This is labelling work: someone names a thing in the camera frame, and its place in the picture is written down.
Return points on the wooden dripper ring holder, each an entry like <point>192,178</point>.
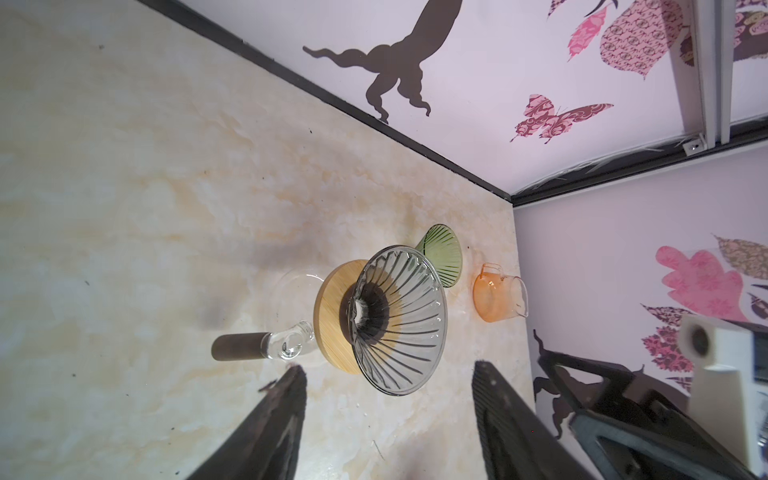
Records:
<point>330,321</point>

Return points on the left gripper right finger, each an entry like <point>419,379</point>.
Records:
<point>515,444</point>

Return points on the clear glass carafe brown handle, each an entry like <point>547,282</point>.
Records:
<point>288,334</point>

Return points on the grey glass dripper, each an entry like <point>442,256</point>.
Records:
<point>397,320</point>

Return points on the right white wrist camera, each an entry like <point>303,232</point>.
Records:
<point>728,396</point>

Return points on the green glass dripper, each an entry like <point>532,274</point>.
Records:
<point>441,246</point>

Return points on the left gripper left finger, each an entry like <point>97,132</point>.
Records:
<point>266,444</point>

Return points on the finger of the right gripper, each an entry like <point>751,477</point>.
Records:
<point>585,384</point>

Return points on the back aluminium rail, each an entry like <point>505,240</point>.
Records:
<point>713,34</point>

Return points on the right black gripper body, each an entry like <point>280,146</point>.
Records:
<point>649,440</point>

